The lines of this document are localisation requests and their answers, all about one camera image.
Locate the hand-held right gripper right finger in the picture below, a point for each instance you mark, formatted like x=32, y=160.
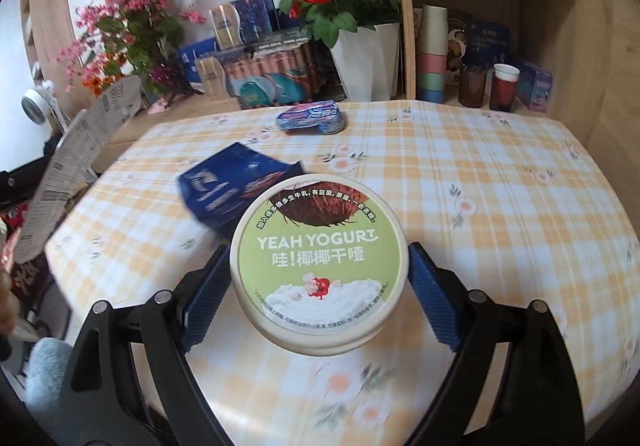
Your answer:
x=435, y=296

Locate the brown glass cup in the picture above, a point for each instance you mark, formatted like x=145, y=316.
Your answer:
x=472, y=83

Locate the white plant pot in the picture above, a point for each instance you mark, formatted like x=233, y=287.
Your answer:
x=367, y=61

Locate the picture book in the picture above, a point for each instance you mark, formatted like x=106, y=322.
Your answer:
x=457, y=46

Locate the small gold box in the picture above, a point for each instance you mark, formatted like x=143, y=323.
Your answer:
x=210, y=78

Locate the green round yogurt lid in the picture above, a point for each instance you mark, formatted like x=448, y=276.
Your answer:
x=320, y=256

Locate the light blue fluffy cloth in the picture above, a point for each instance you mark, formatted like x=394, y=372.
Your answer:
x=45, y=371

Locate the blue floral pouch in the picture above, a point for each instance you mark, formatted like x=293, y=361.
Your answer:
x=220, y=191

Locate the blue pink snack wrapper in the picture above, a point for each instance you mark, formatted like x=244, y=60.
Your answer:
x=312, y=118

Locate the gold and blue gift box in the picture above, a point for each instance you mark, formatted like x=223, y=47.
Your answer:
x=245, y=18

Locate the pink blossom flower arrangement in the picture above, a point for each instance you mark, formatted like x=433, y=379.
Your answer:
x=135, y=11

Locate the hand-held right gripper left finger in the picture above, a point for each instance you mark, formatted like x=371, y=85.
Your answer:
x=205, y=296

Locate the white paper cup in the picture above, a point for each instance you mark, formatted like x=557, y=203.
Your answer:
x=506, y=73

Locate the wooden sideboard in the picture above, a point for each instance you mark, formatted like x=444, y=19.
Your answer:
x=150, y=126

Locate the dark blue card box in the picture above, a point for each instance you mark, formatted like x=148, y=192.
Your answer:
x=487, y=43

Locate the light purple box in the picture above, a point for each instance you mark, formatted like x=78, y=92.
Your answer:
x=535, y=86

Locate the dark red cup white rim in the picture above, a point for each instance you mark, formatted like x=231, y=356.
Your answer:
x=502, y=96

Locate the white desk fan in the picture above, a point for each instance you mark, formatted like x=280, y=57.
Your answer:
x=35, y=103

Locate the blue carton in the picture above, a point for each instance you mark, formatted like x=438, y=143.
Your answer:
x=195, y=53

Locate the stack of pastel paper cups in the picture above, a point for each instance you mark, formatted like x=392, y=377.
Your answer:
x=432, y=51

